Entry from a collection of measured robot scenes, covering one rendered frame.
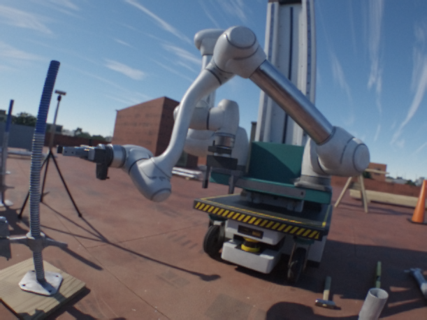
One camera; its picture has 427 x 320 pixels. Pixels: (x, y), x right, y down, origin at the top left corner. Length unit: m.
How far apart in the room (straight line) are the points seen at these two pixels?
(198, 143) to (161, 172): 0.49
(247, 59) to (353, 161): 0.52
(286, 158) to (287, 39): 0.81
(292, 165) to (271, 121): 0.31
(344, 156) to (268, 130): 0.61
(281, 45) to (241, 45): 0.87
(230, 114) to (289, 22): 0.97
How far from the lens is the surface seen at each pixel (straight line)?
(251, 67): 0.79
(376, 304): 0.64
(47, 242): 0.84
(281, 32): 1.65
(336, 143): 0.87
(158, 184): 0.76
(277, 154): 1.27
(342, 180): 13.87
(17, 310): 0.82
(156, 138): 9.64
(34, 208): 0.79
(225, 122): 0.93
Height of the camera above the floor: 0.54
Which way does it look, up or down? level
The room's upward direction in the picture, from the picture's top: 8 degrees clockwise
